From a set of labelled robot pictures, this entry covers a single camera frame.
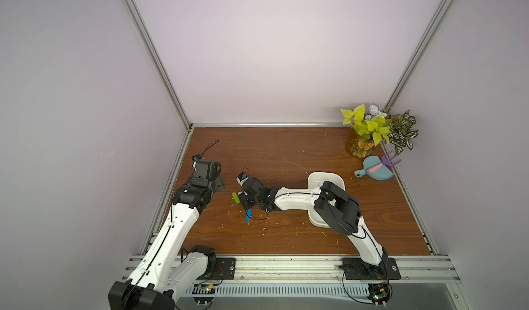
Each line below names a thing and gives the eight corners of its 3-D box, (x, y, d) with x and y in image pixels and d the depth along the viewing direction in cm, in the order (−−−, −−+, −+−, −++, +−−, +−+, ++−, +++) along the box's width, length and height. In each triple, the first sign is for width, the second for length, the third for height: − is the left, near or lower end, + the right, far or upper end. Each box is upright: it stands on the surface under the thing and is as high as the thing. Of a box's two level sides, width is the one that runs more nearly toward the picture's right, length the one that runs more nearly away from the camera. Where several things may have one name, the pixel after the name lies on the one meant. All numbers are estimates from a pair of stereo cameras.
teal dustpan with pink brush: (356, 180, 100) (358, 177, 97) (350, 159, 108) (351, 156, 106) (392, 180, 100) (394, 177, 97) (383, 159, 108) (385, 155, 106)
